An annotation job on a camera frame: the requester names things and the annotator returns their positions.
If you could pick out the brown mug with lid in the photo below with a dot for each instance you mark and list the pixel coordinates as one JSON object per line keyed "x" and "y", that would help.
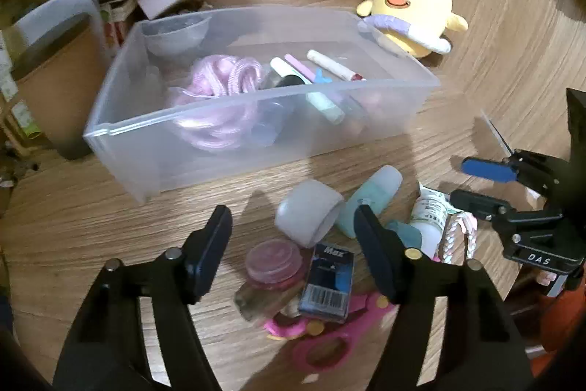
{"x": 58, "y": 77}

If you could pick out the stack of books and papers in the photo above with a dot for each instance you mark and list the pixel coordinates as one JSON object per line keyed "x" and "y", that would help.
{"x": 109, "y": 20}

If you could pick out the pink wooden stick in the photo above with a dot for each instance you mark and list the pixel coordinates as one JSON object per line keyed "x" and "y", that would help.
{"x": 304, "y": 70}

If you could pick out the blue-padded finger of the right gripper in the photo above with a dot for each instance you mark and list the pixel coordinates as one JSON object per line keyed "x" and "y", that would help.
{"x": 490, "y": 170}
{"x": 483, "y": 207}

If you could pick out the black tweezers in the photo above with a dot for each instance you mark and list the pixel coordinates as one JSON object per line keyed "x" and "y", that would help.
{"x": 508, "y": 150}

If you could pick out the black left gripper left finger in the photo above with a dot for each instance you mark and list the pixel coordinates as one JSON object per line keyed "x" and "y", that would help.
{"x": 105, "y": 348}

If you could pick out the teal bottle white cap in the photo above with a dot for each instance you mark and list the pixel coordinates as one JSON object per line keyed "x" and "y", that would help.
{"x": 377, "y": 193}

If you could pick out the right hand orange sleeve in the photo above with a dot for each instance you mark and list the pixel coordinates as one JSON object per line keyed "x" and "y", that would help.
{"x": 545, "y": 278}

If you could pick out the white green cream tube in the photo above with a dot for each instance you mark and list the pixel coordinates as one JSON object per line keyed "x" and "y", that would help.
{"x": 429, "y": 216}

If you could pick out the clear plastic storage bin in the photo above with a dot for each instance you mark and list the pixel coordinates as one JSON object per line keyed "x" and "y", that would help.
{"x": 234, "y": 105}

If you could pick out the pink round compact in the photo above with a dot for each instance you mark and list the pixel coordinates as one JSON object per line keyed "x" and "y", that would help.
{"x": 275, "y": 264}

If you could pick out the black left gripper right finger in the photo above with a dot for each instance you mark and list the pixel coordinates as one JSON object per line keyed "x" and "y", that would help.
{"x": 481, "y": 349}

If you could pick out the white tape roll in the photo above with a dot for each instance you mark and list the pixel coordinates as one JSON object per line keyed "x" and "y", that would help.
{"x": 308, "y": 212}

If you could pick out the white tube with red cap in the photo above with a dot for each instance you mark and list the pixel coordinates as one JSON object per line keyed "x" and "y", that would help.
{"x": 337, "y": 69}

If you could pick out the yellow chick bunny plush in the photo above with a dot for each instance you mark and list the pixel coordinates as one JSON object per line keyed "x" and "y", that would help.
{"x": 416, "y": 26}

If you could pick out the pink scissors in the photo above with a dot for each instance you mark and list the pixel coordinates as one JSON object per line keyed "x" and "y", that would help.
{"x": 320, "y": 346}

